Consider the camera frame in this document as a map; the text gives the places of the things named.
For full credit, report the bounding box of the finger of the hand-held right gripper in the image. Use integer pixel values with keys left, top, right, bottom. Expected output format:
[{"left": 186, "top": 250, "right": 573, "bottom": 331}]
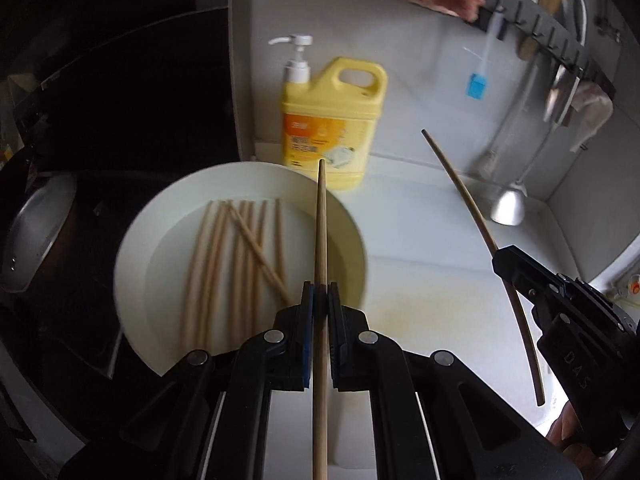
[{"left": 492, "top": 244, "right": 569, "bottom": 312}]

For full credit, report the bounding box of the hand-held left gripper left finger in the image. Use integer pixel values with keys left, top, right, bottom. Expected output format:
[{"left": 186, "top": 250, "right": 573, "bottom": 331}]
[{"left": 60, "top": 281, "right": 317, "bottom": 480}]

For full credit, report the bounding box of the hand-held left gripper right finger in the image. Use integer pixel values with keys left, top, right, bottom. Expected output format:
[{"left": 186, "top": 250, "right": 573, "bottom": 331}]
[{"left": 326, "top": 281, "right": 577, "bottom": 480}]

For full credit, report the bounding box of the bunch of wooden chopsticks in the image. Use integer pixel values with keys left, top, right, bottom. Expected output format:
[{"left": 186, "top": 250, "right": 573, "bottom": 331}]
[{"left": 182, "top": 199, "right": 293, "bottom": 353}]

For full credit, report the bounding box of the slim wooden chopstick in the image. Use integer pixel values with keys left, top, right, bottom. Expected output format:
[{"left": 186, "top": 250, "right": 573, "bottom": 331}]
[
  {"left": 421, "top": 129, "right": 547, "bottom": 407},
  {"left": 311, "top": 159, "right": 330, "bottom": 480}
]

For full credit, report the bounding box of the white round basin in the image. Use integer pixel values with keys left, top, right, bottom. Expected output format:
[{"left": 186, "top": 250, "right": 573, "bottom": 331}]
[{"left": 112, "top": 161, "right": 370, "bottom": 378}]

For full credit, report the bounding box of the person's right hand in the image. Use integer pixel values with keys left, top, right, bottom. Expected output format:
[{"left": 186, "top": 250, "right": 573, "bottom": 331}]
[{"left": 546, "top": 402, "right": 598, "bottom": 459}]

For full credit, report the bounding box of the stainless steel spatula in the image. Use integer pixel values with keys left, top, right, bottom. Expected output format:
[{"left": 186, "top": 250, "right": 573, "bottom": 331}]
[{"left": 490, "top": 67, "right": 578, "bottom": 227}]

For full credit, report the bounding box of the white plastic cutting board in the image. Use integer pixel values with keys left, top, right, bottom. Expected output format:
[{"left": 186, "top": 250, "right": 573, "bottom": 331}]
[{"left": 270, "top": 252, "right": 571, "bottom": 480}]

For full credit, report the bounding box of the beige hanging cloth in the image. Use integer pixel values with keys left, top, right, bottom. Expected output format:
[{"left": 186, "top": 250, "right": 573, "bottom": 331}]
[{"left": 570, "top": 82, "right": 615, "bottom": 153}]

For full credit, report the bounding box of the blue silicone basting brush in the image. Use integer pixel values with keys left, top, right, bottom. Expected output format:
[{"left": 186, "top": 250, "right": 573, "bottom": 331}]
[{"left": 465, "top": 5, "right": 506, "bottom": 100}]

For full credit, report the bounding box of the yellow dish soap pump bottle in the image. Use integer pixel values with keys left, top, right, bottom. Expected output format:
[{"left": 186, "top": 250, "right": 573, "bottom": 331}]
[{"left": 268, "top": 34, "right": 389, "bottom": 192}]

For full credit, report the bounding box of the black gas stove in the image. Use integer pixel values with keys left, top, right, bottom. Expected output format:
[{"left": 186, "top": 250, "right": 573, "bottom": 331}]
[{"left": 0, "top": 280, "right": 166, "bottom": 461}]

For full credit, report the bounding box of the metal wok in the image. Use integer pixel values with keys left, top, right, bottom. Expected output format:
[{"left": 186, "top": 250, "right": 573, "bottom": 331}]
[{"left": 0, "top": 172, "right": 78, "bottom": 293}]

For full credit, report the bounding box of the white long-handled dish brush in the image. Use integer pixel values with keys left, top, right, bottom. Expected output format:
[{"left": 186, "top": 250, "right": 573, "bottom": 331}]
[{"left": 475, "top": 35, "right": 538, "bottom": 181}]

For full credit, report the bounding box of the grey wall hook rail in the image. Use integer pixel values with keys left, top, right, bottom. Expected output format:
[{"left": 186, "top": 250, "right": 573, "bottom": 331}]
[{"left": 345, "top": 0, "right": 617, "bottom": 98}]

